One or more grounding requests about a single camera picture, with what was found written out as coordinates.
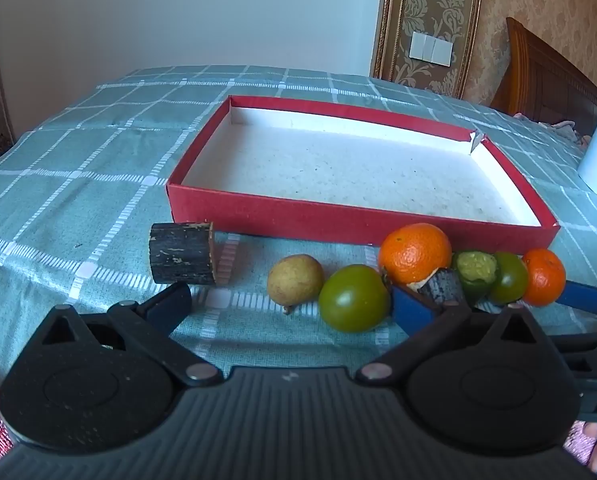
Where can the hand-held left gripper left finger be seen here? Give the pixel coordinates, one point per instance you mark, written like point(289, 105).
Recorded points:
point(171, 306)

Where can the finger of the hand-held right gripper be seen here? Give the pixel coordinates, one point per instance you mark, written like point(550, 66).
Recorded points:
point(593, 344)
point(583, 297)

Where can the brown longan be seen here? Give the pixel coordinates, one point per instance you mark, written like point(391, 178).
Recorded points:
point(296, 280)

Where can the green checkered bed sheet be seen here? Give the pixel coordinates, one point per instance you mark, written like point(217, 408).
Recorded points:
point(78, 170)

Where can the red cardboard box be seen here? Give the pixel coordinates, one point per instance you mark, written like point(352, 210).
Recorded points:
point(278, 210)

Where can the green cucumber piece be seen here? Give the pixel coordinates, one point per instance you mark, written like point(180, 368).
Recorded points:
point(473, 267)

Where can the gilded patterned wall panel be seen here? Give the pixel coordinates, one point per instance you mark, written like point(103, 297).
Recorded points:
point(428, 0)

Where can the large orange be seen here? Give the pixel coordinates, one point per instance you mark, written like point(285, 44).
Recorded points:
point(413, 252)

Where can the white light switch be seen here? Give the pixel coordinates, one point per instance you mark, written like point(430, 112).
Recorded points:
point(431, 48)

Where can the small orange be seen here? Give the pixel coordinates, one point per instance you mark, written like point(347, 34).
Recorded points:
point(543, 277)

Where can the green tomato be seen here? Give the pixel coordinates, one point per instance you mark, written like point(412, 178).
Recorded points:
point(353, 300)
point(511, 277)

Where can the crumpled cloth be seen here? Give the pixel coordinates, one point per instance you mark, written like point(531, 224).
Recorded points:
point(561, 127)

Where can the wooden headboard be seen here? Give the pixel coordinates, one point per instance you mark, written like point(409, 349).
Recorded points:
point(538, 85)

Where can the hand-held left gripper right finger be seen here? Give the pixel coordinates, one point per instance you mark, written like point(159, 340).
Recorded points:
point(409, 311)

